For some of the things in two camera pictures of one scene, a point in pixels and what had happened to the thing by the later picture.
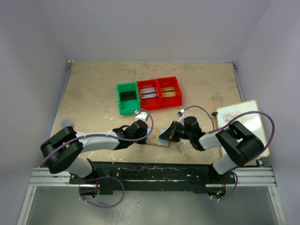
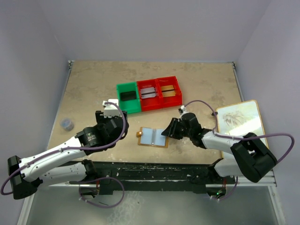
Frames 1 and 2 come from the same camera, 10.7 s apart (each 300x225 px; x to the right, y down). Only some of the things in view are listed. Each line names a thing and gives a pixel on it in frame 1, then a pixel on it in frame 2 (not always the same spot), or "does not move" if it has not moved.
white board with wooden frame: x=253 y=122 does not move
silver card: x=148 y=93 does not move
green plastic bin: x=128 y=98 does not move
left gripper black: x=145 y=137 -> x=100 y=116
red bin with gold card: x=170 y=92 does not move
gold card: x=153 y=138 -> x=168 y=91
